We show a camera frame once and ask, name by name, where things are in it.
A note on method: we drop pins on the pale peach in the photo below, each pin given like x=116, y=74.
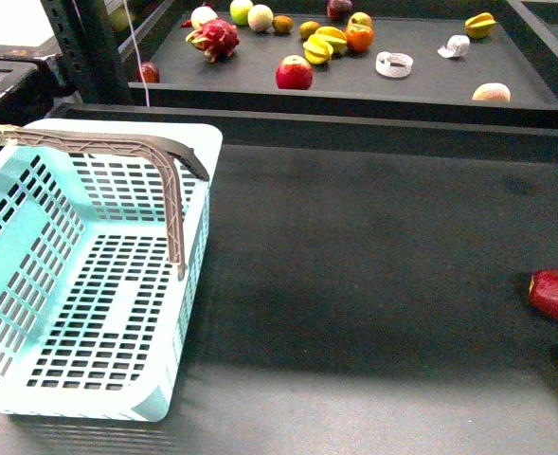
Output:
x=492, y=91

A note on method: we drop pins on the yellow star fruit front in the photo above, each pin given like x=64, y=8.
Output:
x=317, y=50

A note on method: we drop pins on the brown kiwi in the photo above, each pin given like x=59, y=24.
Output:
x=282, y=24
x=307, y=29

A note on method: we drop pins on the dark purple fruit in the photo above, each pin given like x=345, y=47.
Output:
x=338, y=10

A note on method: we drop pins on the black fruit tray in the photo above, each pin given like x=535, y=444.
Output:
x=400, y=76

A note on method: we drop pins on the yellow star fruit behind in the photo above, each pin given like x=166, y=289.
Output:
x=333, y=36

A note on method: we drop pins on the pink dragon fruit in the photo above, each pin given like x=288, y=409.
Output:
x=216, y=38

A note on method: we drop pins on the red yellow apple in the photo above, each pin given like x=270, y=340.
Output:
x=294, y=72

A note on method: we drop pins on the white pink round fruit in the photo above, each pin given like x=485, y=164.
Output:
x=199, y=17

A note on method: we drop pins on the yellow star fruit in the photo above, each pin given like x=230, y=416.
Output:
x=333, y=36
x=480, y=26
x=317, y=50

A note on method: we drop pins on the green apple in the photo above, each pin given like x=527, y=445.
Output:
x=239, y=10

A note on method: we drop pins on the yellow star fruit right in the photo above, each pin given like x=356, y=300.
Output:
x=480, y=26

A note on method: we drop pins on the small dark red fruit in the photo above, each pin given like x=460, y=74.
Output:
x=148, y=72

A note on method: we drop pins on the black metal post left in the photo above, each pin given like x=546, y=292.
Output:
x=89, y=48

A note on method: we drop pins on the light blue plastic basket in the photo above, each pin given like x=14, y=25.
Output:
x=92, y=315

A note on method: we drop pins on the red yellow small fruit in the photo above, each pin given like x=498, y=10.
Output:
x=360, y=18

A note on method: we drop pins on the pale round melon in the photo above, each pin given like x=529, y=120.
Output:
x=260, y=18

